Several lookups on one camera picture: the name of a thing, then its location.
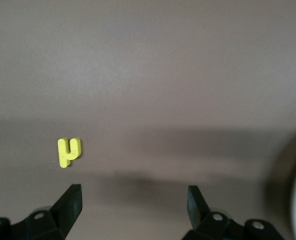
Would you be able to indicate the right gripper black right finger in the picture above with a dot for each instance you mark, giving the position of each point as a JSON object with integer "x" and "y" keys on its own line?
{"x": 200, "y": 217}

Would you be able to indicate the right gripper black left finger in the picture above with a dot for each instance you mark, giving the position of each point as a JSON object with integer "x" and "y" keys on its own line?
{"x": 65, "y": 212}

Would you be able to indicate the yellow foam letter h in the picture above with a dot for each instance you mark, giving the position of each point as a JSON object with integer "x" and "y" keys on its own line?
{"x": 64, "y": 155}

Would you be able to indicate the brown paper table cover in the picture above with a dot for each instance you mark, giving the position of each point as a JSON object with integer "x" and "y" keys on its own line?
{"x": 147, "y": 62}

